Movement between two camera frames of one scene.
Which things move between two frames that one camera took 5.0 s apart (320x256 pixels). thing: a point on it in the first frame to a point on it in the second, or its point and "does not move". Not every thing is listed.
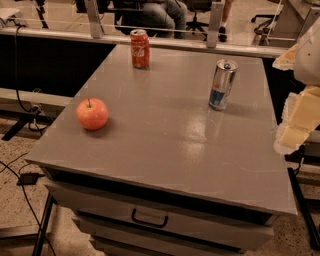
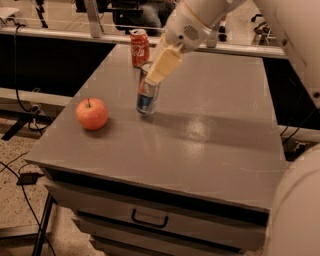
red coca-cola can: (140, 52) does not move
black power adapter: (30, 178) does not move
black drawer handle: (147, 223) does not move
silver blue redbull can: (226, 70) to (148, 96)
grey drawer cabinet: (170, 152) does not move
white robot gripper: (309, 60) to (184, 30)
